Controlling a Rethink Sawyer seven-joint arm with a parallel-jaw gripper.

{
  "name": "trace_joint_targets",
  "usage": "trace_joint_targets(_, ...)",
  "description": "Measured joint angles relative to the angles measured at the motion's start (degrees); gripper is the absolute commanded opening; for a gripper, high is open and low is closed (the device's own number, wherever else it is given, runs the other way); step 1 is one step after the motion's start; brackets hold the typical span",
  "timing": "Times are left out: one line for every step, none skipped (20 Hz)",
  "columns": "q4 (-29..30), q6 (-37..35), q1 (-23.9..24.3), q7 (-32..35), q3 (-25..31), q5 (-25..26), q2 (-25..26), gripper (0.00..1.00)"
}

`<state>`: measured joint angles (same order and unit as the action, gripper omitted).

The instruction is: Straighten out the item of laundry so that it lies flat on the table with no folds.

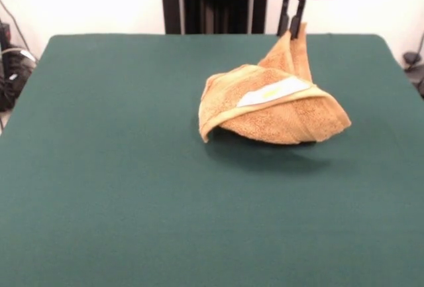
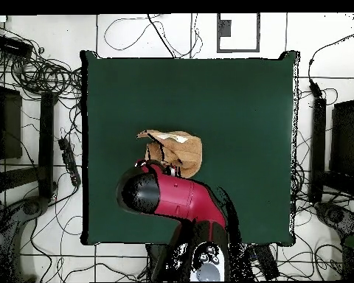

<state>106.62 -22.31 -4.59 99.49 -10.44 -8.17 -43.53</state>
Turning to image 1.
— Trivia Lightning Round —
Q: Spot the tan terry towel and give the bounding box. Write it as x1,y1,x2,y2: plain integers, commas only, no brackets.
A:
197,21,352,145

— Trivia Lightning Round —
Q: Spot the dark green table cloth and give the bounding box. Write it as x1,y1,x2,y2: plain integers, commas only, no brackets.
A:
0,33,424,287

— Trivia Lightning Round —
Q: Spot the small black adapter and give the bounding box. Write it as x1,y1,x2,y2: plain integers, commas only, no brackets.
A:
0,21,13,46

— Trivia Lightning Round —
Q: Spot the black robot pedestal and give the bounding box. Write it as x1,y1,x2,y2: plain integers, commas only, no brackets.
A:
154,0,270,34

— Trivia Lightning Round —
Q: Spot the black cable heap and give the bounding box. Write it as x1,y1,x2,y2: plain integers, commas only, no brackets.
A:
0,0,38,113

